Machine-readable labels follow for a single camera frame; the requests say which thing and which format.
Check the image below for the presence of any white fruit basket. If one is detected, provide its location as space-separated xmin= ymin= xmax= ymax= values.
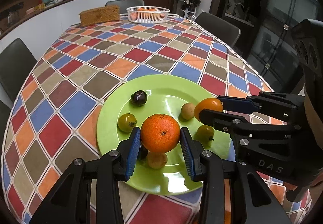
xmin=126 ymin=6 xmax=170 ymax=24

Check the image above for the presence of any green plate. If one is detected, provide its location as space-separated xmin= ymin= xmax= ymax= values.
xmin=96 ymin=74 xmax=232 ymax=196

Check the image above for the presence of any lone orange kumquat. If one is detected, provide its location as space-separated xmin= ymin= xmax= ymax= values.
xmin=194 ymin=98 xmax=223 ymax=121

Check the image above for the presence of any dark plum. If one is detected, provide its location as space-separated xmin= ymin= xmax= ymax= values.
xmin=137 ymin=144 xmax=148 ymax=161
xmin=130 ymin=90 xmax=148 ymax=106

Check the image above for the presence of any black chair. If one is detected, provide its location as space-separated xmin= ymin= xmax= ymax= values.
xmin=0 ymin=101 xmax=11 ymax=146
xmin=0 ymin=38 xmax=37 ymax=102
xmin=195 ymin=12 xmax=241 ymax=48

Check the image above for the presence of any green tomato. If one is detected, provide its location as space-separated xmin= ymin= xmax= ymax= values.
xmin=197 ymin=125 xmax=214 ymax=142
xmin=117 ymin=114 xmax=137 ymax=133

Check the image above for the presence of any large orange mandarin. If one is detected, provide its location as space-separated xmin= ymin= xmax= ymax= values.
xmin=141 ymin=114 xmax=180 ymax=153

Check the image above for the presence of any black chair far end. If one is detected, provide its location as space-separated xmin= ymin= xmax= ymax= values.
xmin=105 ymin=0 xmax=145 ymax=14

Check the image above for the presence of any brown longan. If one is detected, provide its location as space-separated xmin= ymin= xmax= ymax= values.
xmin=147 ymin=152 xmax=168 ymax=169
xmin=181 ymin=103 xmax=195 ymax=120

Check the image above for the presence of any shoe rack with shoes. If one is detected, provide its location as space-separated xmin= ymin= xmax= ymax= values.
xmin=177 ymin=0 xmax=201 ymax=20

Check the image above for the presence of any black chair near left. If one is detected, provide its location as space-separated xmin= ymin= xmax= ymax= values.
xmin=0 ymin=101 xmax=11 ymax=146

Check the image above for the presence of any black chair right side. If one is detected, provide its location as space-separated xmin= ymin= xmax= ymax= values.
xmin=195 ymin=12 xmax=241 ymax=48

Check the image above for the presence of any glass sliding door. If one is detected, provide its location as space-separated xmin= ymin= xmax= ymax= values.
xmin=247 ymin=0 xmax=322 ymax=93

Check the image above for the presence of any colourful checked tablecloth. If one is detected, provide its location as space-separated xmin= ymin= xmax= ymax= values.
xmin=1 ymin=15 xmax=271 ymax=223

